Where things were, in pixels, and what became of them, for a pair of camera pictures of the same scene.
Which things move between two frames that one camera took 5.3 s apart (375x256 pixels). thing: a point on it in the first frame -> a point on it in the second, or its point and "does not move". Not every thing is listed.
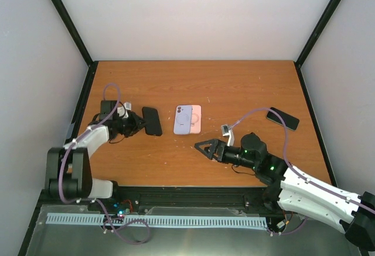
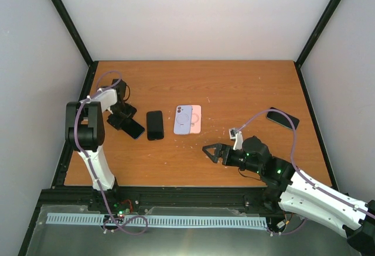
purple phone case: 183,119 does not move
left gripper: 136,124 -> 115,122
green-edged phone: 290,122 does not move
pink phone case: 195,120 does not move
